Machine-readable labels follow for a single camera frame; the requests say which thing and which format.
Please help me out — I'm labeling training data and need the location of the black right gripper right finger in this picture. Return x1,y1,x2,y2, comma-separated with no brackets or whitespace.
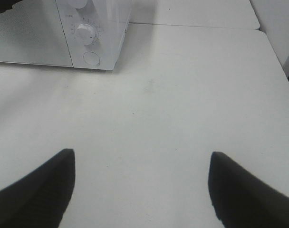
208,152,289,228

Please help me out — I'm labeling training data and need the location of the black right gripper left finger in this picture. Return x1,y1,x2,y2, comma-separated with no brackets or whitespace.
0,149,76,228

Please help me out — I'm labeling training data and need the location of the round white door button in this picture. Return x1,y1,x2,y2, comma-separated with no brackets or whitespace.
83,52,100,66

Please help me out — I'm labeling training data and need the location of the white microwave door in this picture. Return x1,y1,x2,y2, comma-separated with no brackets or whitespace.
0,0,72,67

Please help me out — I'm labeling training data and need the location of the white dial knob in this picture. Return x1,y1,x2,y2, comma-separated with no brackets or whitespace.
76,23,97,45
67,0,88,9

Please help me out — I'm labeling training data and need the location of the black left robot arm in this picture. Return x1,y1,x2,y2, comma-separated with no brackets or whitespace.
0,0,22,14

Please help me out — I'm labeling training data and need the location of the white microwave oven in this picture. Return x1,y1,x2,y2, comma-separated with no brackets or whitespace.
0,0,132,71

